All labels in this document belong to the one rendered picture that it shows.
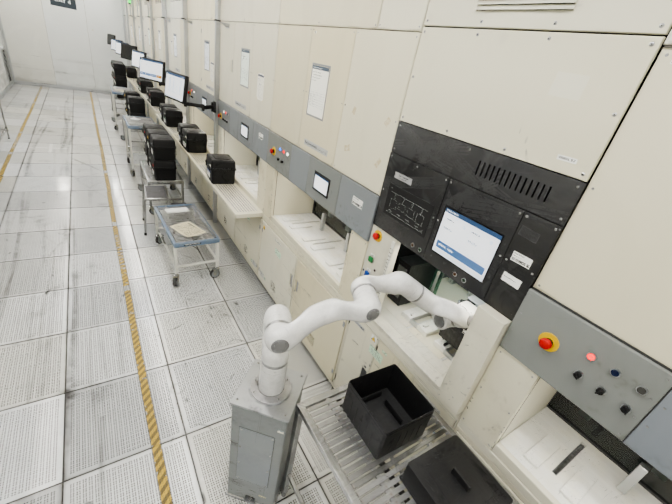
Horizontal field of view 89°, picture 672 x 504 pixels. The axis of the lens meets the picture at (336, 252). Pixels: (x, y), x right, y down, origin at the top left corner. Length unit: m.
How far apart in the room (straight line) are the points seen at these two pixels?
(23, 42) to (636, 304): 14.53
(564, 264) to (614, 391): 0.41
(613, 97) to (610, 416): 0.96
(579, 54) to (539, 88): 0.13
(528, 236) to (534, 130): 0.36
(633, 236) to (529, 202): 0.31
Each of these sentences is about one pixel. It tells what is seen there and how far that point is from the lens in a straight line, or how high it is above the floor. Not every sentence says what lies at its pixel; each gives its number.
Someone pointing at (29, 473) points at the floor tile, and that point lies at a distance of 2.67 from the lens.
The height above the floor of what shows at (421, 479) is 0.86.
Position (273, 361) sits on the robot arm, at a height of 0.99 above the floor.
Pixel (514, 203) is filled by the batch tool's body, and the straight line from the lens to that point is 1.42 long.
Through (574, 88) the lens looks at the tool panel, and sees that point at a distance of 1.37.
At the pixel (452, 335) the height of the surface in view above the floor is 1.00.
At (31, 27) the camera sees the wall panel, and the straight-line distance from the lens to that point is 14.50.
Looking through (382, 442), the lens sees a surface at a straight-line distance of 1.56.
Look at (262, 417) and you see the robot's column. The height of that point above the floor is 0.72.
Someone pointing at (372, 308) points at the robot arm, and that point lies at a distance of 1.38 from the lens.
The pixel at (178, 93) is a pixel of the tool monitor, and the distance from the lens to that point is 4.24.
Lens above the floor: 2.13
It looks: 28 degrees down
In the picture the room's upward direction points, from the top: 12 degrees clockwise
